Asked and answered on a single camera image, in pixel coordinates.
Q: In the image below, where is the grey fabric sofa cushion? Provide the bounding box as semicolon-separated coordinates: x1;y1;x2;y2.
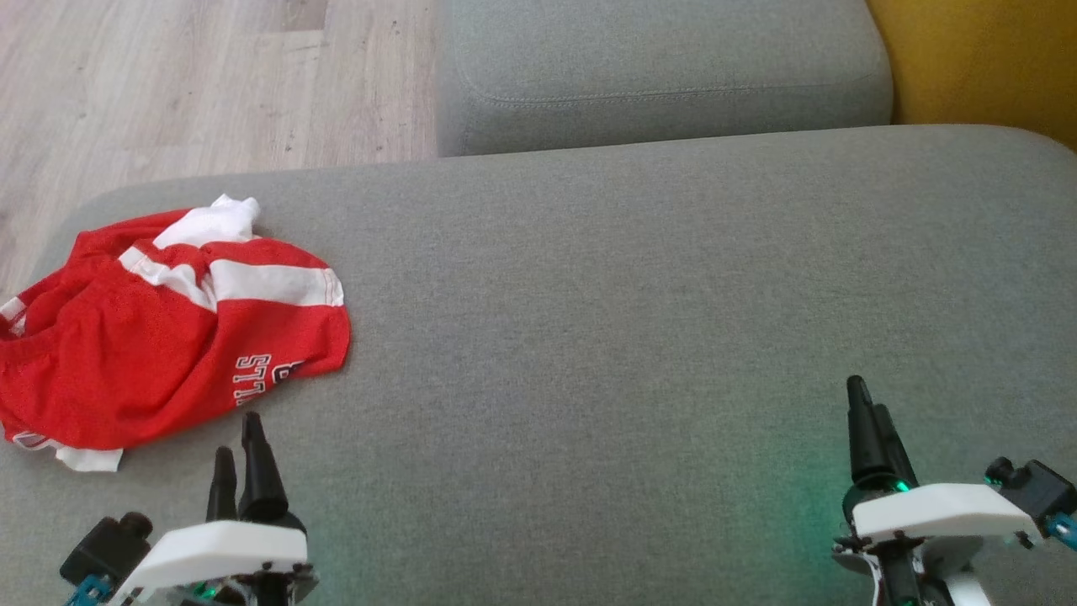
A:
435;0;894;158

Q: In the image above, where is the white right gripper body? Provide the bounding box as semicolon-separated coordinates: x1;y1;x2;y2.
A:
832;474;1045;606

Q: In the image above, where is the yellow upholstered furniture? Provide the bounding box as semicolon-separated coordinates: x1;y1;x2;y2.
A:
867;0;1077;152

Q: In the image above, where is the grey fabric sofa seat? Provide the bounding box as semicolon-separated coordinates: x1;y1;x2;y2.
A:
0;125;1077;606

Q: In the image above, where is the red white sports garment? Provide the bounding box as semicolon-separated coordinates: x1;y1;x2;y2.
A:
0;194;352;473

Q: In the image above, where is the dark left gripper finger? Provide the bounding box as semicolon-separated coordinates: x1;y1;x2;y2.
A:
207;446;240;524
239;412;306;533

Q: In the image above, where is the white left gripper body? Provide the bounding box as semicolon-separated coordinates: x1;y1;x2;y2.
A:
109;520;321;606

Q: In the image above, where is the teal plug left camera cable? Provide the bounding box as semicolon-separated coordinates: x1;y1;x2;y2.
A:
66;574;115;606

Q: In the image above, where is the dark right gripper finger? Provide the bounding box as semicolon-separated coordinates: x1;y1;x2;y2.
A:
874;404;920;490
846;375;893;486

